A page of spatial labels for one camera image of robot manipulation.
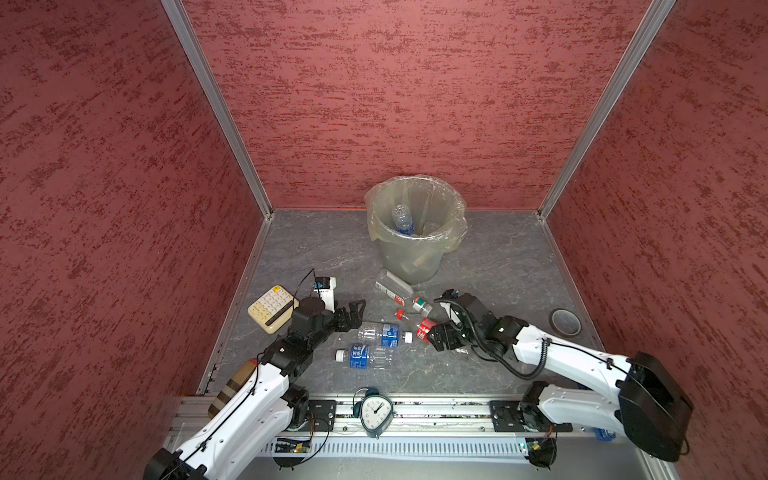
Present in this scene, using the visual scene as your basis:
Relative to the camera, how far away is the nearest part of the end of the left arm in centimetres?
72

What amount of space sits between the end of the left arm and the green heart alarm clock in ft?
0.61

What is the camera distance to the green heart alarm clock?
27.9 inches
